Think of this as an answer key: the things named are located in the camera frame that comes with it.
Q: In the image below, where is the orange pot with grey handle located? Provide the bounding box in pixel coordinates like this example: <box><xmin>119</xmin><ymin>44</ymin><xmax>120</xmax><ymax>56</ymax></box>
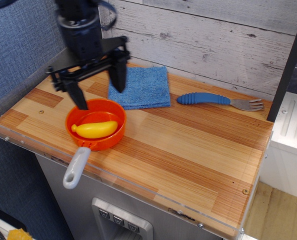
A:
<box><xmin>62</xmin><ymin>98</ymin><xmax>127</xmax><ymax>190</ymax></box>

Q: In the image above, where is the blue handled metal fork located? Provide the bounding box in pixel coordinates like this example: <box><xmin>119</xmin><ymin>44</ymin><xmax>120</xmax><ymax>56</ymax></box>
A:
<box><xmin>176</xmin><ymin>92</ymin><xmax>265</xmax><ymax>112</ymax></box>

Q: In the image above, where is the white cabinet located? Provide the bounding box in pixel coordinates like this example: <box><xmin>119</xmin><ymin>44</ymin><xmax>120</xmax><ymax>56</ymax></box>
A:
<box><xmin>259</xmin><ymin>92</ymin><xmax>297</xmax><ymax>197</ymax></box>

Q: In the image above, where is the yellow toy banana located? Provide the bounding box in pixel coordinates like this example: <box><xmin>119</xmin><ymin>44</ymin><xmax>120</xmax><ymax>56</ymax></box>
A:
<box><xmin>71</xmin><ymin>120</ymin><xmax>118</xmax><ymax>139</ymax></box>

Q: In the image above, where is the grey toy fridge cabinet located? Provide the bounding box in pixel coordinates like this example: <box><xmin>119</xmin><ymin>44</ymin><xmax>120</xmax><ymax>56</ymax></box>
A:
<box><xmin>34</xmin><ymin>152</ymin><xmax>224</xmax><ymax>240</ymax></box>

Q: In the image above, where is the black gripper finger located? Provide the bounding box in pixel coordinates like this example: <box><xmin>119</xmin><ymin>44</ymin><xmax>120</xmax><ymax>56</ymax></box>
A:
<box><xmin>64</xmin><ymin>80</ymin><xmax>88</xmax><ymax>111</ymax></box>
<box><xmin>108</xmin><ymin>58</ymin><xmax>127</xmax><ymax>93</ymax></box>

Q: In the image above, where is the blue folded cloth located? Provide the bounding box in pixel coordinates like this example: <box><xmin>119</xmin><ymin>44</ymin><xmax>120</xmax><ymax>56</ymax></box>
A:
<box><xmin>108</xmin><ymin>66</ymin><xmax>171</xmax><ymax>110</ymax></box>

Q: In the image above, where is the silver dispenser button panel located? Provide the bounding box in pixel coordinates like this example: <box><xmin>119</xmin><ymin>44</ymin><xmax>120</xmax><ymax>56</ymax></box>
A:
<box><xmin>91</xmin><ymin>197</ymin><xmax>154</xmax><ymax>240</ymax></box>

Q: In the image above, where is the clear acrylic guard rail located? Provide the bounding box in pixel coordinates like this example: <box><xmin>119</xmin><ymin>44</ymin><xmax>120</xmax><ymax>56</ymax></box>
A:
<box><xmin>0</xmin><ymin>37</ymin><xmax>274</xmax><ymax>238</ymax></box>

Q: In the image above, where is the dark grey right post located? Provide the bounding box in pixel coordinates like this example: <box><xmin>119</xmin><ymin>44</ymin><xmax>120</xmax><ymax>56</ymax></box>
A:
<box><xmin>266</xmin><ymin>33</ymin><xmax>297</xmax><ymax>123</ymax></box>

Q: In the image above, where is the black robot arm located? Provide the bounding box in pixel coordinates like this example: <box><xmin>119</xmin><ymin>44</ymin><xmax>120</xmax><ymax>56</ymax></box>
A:
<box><xmin>46</xmin><ymin>0</ymin><xmax>130</xmax><ymax>110</ymax></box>

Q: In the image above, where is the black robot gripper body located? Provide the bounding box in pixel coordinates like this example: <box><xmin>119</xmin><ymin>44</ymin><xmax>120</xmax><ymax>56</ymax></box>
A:
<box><xmin>47</xmin><ymin>15</ymin><xmax>130</xmax><ymax>92</ymax></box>

